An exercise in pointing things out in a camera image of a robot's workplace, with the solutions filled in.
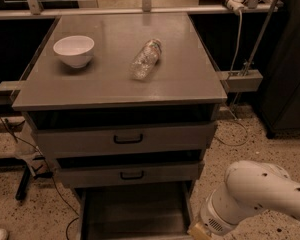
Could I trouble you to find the grey bottom drawer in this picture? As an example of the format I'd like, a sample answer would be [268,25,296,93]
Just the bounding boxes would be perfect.
[76,182,194,240]

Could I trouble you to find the grey drawer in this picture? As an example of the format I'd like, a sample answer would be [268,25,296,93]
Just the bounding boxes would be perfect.
[76,182,194,240]
[34,122,216,158]
[58,162,203,188]

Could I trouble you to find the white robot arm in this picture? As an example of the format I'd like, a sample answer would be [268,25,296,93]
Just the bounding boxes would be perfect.
[188,160,300,240]

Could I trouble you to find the grey drawer cabinet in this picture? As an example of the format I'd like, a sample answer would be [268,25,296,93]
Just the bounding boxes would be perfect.
[11,12,229,240]

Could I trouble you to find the grey top drawer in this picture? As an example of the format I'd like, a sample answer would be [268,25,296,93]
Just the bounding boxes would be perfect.
[34,122,216,158]

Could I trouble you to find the grey middle drawer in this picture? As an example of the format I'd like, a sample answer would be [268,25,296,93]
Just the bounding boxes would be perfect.
[58,162,203,188]

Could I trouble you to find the clear plastic bottle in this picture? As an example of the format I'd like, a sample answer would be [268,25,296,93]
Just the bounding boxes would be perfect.
[130,39,162,80]

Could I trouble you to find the white ceramic bowl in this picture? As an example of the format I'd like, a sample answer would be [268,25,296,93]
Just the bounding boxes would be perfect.
[53,35,95,68]

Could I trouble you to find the black clamp stand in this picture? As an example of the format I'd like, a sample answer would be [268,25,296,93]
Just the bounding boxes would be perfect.
[15,156,53,201]

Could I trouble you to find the dark side cabinet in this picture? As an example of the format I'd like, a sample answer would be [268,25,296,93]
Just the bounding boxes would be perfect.
[256,0,300,139]

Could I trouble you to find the metal diagonal rod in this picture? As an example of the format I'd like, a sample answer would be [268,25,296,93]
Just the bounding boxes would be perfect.
[240,0,278,76]

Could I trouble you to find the white power cable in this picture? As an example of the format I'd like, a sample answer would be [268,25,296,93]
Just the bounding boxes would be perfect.
[213,8,251,148]

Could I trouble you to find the black floor cable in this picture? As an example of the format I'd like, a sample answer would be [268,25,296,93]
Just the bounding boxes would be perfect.
[0,97,81,240]

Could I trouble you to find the grey rear shelf rail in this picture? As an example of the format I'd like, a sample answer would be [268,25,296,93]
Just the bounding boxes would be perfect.
[0,2,285,21]

